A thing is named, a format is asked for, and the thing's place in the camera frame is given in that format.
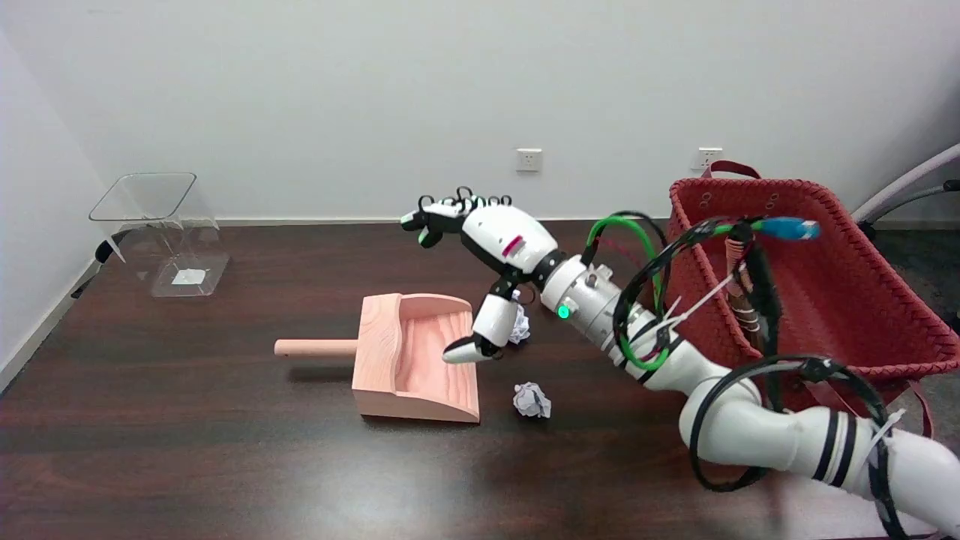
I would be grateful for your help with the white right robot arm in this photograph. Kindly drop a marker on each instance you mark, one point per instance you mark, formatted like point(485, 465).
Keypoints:
point(757, 427)

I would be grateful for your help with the red woven storage basket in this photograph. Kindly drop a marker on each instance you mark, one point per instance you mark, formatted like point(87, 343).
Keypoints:
point(840, 300)

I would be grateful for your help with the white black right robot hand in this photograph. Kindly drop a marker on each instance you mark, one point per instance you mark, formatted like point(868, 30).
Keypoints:
point(502, 232)

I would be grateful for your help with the crumpled white paper ball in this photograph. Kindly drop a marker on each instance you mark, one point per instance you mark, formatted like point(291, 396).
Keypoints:
point(520, 326)
point(531, 400)

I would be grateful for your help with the dark grey curved bar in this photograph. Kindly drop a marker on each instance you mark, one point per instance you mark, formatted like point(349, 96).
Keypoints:
point(919, 195)

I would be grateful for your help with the white wall socket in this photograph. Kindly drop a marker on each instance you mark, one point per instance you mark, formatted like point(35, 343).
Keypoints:
point(708, 158)
point(529, 160)

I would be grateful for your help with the clear plastic bin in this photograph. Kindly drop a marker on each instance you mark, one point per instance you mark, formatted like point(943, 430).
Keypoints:
point(161, 225)

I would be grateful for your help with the wooden dustpan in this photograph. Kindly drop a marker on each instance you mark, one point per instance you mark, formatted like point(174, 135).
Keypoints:
point(420, 360)

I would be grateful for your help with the straw hand broom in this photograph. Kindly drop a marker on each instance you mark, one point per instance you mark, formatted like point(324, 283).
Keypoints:
point(742, 304)

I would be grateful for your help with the white curved tube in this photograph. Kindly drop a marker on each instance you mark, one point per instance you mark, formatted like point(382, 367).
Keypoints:
point(907, 180)

